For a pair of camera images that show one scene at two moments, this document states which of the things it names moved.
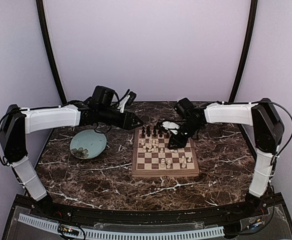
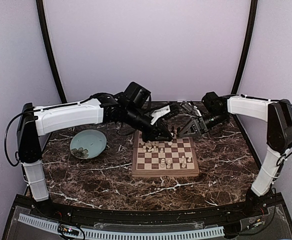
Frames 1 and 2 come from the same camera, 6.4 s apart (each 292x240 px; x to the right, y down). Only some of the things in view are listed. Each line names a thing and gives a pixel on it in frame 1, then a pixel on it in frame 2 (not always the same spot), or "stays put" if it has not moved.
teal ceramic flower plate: (88, 144) stays put
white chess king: (162, 164) stays put
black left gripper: (126, 122) -> (157, 130)
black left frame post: (43, 23) stays put
